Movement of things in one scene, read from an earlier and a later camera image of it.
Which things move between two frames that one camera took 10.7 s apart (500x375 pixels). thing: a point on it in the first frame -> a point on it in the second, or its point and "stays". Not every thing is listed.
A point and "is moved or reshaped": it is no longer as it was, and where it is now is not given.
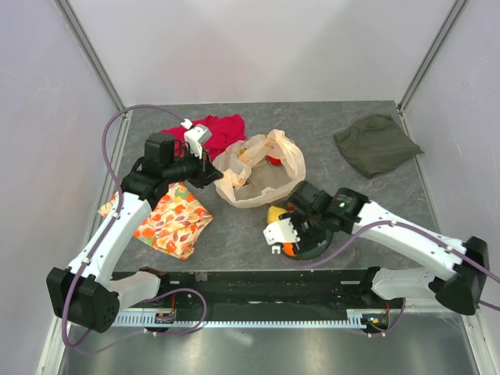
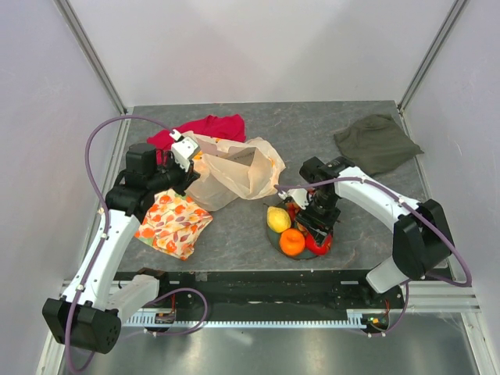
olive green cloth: x=374 y=144 stays
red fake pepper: x=273 y=161 is moved or reshaped
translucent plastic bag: x=258 y=170 is moved or reshaped
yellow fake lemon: x=273 y=214 stays
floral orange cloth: x=172 y=226 stays
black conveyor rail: x=244 y=291 stays
